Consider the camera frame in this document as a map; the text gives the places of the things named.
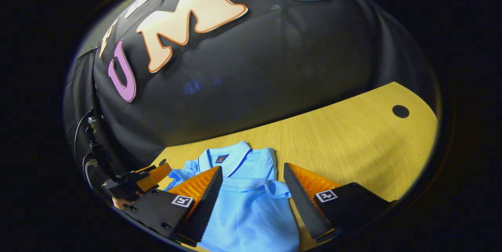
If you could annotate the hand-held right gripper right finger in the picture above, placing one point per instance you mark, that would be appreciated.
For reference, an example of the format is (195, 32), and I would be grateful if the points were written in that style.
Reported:
(304, 205)

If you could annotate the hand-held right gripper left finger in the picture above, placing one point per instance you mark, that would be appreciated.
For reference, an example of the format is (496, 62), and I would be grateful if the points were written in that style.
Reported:
(206, 205)

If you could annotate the light blue T-shirt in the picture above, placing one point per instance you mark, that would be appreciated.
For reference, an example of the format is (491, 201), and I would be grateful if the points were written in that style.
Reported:
(251, 212)

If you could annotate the black backdrop cloth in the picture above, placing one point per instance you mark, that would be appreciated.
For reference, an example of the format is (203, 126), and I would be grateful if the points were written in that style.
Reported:
(274, 67)

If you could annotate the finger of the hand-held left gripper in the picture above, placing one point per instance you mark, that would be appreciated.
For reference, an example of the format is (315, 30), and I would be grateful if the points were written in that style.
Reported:
(153, 177)

